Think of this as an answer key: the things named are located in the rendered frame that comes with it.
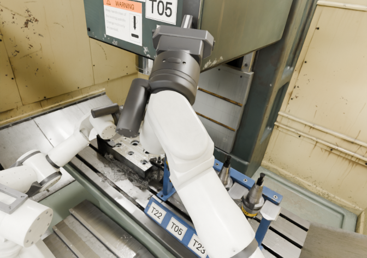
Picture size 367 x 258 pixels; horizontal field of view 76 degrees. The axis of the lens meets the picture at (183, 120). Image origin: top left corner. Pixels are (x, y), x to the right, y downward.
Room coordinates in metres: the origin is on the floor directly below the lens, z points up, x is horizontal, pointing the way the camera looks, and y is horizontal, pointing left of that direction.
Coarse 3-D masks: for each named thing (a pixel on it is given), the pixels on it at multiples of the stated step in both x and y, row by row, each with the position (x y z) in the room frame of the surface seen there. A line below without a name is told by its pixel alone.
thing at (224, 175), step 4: (224, 168) 0.56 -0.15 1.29; (228, 168) 0.55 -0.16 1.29; (220, 172) 0.56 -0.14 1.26; (224, 172) 0.55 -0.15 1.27; (228, 172) 0.55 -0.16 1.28; (220, 176) 0.56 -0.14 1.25; (224, 176) 0.55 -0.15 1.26; (228, 176) 0.55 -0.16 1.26; (224, 180) 0.55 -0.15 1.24; (228, 180) 0.55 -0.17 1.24; (224, 184) 0.55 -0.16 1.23
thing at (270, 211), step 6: (264, 204) 0.49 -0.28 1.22; (270, 204) 0.49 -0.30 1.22; (276, 204) 0.50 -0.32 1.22; (258, 210) 0.47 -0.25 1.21; (264, 210) 0.47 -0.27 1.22; (270, 210) 0.47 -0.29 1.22; (276, 210) 0.47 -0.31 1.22; (264, 216) 0.45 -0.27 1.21; (270, 216) 0.45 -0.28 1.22; (276, 216) 0.45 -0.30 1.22
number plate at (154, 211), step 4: (152, 204) 0.65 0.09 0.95; (156, 204) 0.65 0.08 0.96; (152, 208) 0.64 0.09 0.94; (156, 208) 0.64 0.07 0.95; (160, 208) 0.64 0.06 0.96; (148, 212) 0.64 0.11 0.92; (152, 212) 0.63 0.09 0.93; (156, 212) 0.63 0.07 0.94; (160, 212) 0.62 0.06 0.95; (164, 212) 0.62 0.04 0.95; (152, 216) 0.62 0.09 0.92; (156, 216) 0.62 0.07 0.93; (160, 216) 0.61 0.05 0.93; (160, 220) 0.60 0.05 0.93
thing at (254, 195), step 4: (256, 180) 0.51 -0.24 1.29; (256, 184) 0.50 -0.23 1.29; (252, 188) 0.50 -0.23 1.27; (256, 188) 0.49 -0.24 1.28; (260, 188) 0.49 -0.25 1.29; (248, 192) 0.51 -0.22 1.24; (252, 192) 0.49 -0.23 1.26; (256, 192) 0.49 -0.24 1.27; (260, 192) 0.49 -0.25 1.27; (248, 196) 0.50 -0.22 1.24; (252, 196) 0.49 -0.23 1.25; (256, 196) 0.49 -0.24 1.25; (260, 196) 0.49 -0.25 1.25; (248, 200) 0.49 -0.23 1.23; (252, 200) 0.49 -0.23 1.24; (256, 200) 0.48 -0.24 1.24; (260, 200) 0.49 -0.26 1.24
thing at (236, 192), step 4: (232, 184) 0.56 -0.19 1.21; (236, 184) 0.56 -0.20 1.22; (240, 184) 0.57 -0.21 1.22; (232, 188) 0.54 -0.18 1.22; (236, 188) 0.55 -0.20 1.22; (240, 188) 0.55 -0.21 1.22; (244, 188) 0.55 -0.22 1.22; (228, 192) 0.53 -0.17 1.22; (232, 192) 0.53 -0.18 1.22; (236, 192) 0.53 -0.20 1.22; (240, 192) 0.53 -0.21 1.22; (244, 192) 0.53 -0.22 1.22; (232, 196) 0.51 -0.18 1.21; (236, 196) 0.51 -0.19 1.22; (240, 196) 0.51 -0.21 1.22; (240, 200) 0.50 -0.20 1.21
